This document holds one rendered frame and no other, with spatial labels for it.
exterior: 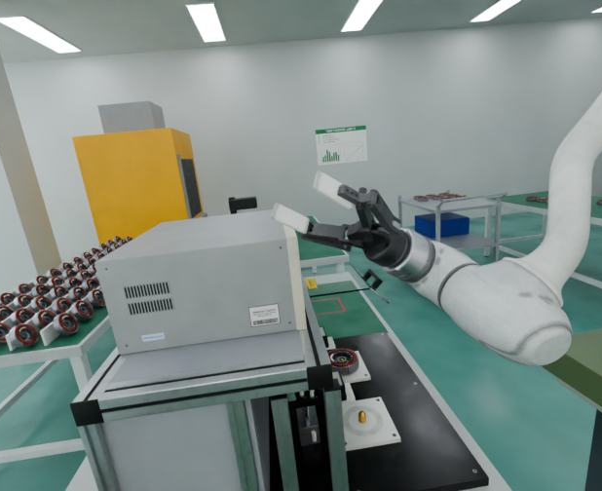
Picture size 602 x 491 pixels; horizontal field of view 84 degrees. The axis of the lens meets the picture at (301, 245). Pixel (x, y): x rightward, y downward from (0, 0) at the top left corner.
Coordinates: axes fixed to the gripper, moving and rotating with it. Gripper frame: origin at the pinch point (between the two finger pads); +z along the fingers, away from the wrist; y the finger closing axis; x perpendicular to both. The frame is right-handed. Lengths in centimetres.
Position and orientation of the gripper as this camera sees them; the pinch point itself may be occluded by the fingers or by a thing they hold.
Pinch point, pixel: (298, 200)
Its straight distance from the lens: 53.0
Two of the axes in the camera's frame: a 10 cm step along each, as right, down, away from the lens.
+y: -4.9, 2.2, 8.4
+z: -8.4, -3.8, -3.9
